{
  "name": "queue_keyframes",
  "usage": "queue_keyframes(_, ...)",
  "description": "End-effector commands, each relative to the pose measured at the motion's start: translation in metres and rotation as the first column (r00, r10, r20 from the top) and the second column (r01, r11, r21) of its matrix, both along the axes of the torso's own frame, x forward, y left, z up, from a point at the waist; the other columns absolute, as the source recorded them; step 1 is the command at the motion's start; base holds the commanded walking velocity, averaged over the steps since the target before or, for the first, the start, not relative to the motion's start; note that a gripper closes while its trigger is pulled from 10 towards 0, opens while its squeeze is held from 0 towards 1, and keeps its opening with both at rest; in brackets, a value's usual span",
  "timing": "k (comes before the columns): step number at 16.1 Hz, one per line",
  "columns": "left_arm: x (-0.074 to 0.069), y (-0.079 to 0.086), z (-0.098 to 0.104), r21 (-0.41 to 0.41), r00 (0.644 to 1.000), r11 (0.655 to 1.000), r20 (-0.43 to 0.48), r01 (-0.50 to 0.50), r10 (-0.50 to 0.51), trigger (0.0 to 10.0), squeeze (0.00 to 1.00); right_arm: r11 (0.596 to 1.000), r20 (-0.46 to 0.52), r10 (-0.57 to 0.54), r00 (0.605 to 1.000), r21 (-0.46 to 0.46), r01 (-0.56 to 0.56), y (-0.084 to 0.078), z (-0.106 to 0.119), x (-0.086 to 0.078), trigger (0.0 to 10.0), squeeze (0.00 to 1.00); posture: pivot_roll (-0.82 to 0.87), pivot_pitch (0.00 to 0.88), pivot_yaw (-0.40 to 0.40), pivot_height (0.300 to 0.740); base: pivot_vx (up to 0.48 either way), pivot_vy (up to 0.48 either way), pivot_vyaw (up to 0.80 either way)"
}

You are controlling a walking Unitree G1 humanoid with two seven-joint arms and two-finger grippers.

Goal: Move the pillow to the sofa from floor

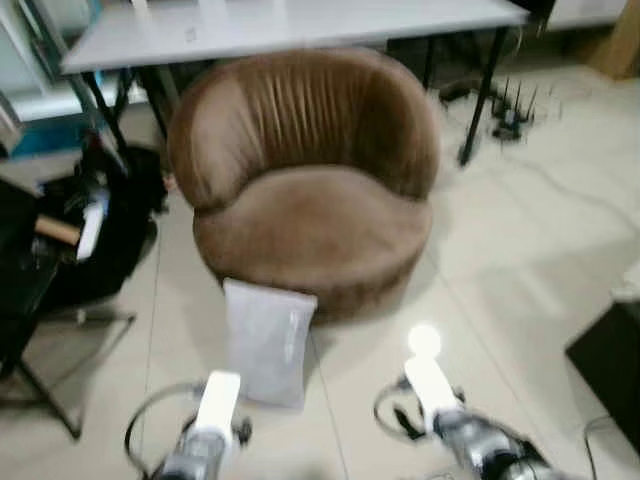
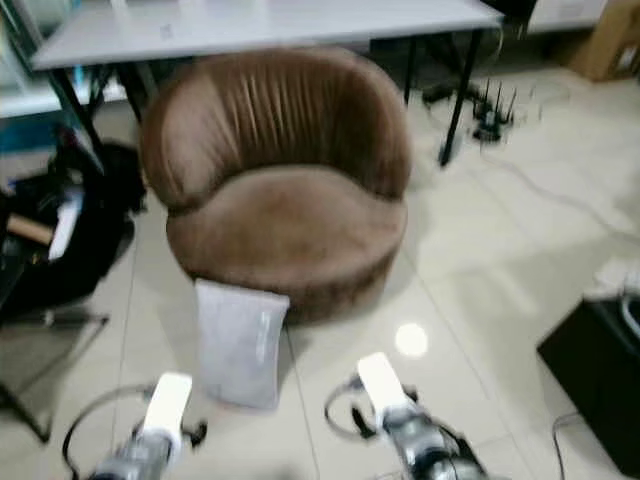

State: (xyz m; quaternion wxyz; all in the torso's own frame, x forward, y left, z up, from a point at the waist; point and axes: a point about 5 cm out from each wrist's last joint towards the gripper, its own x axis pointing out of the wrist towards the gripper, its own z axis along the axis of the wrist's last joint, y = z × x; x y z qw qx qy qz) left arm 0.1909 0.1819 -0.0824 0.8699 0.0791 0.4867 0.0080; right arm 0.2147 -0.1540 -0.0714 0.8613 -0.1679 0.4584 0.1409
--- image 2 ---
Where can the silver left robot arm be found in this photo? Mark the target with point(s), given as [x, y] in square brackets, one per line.
[135, 462]

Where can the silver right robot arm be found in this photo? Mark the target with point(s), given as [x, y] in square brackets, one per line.
[425, 445]

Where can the grey rectangular pillow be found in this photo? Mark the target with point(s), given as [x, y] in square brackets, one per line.
[238, 345]

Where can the brown round velvet sofa chair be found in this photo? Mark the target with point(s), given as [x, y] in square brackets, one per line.
[285, 235]

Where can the white bottle in bag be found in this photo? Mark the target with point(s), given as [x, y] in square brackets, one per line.
[65, 225]

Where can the black open bag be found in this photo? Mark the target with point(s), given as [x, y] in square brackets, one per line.
[105, 230]

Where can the white and blue shelf unit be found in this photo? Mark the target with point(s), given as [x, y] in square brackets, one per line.
[25, 95]

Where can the white table with black legs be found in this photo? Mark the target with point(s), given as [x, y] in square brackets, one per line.
[260, 25]

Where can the black router with antennas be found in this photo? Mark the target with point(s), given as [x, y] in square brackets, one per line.
[494, 122]

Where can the black square box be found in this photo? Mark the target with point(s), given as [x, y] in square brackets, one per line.
[595, 380]

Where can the brown cardboard box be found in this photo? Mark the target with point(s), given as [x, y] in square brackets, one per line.
[608, 40]

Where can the black metal frame stand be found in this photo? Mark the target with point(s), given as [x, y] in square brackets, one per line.
[25, 325]

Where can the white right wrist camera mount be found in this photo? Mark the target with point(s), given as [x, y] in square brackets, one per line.
[382, 385]

